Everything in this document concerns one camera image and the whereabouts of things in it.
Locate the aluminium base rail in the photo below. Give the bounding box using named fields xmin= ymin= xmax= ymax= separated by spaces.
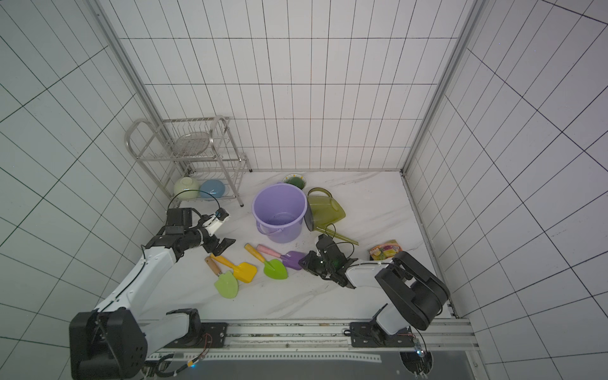
xmin=142 ymin=317 xmax=478 ymax=355

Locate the green transparent watering can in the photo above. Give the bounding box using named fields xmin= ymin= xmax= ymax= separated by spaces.
xmin=304 ymin=187 xmax=346 ymax=233

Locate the blue bowl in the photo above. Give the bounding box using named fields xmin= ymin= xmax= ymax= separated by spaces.
xmin=199 ymin=179 xmax=226 ymax=199

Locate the metal dish rack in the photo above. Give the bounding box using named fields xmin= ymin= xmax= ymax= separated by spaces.
xmin=123 ymin=115 xmax=253 ymax=205

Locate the orange snack bag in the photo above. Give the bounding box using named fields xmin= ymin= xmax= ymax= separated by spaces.
xmin=369 ymin=239 xmax=402 ymax=261

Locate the light green shovel wooden handle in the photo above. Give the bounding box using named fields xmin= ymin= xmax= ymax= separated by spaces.
xmin=204 ymin=256 xmax=238 ymax=299

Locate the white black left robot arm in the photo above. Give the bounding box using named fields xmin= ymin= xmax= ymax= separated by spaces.
xmin=69 ymin=207 xmax=234 ymax=379

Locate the green shovel yellow handle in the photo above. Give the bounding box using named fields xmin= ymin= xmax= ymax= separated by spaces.
xmin=244 ymin=244 xmax=288 ymax=280

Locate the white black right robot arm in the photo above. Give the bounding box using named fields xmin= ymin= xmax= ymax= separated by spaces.
xmin=299 ymin=234 xmax=451 ymax=348

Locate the purple plastic bucket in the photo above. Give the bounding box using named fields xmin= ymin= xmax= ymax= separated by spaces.
xmin=251 ymin=183 xmax=308 ymax=244

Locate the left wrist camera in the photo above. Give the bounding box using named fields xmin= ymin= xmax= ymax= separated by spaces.
xmin=199 ymin=207 xmax=230 ymax=236

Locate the green patterned bowl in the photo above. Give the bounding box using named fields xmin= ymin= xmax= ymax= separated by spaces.
xmin=283 ymin=174 xmax=307 ymax=189

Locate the light green bowl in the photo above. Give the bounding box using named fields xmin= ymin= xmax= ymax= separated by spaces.
xmin=174 ymin=177 xmax=200 ymax=200

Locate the purple shovel pink handle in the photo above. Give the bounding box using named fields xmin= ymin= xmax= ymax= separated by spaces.
xmin=256 ymin=245 xmax=306 ymax=271

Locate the yellow plastic shovel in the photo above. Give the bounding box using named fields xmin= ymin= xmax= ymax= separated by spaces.
xmin=212 ymin=255 xmax=257 ymax=283

